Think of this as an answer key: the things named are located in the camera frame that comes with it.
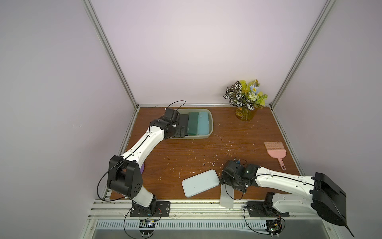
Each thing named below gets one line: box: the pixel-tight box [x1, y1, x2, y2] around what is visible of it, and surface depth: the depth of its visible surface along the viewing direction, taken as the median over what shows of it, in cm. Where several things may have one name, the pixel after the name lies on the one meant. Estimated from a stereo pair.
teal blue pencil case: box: [197, 111, 209, 136], surface depth 107 cm
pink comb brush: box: [264, 141, 287, 171], surface depth 97 cm
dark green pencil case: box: [186, 111, 199, 135], surface depth 106 cm
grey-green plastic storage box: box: [170, 108, 214, 140], surface depth 105 cm
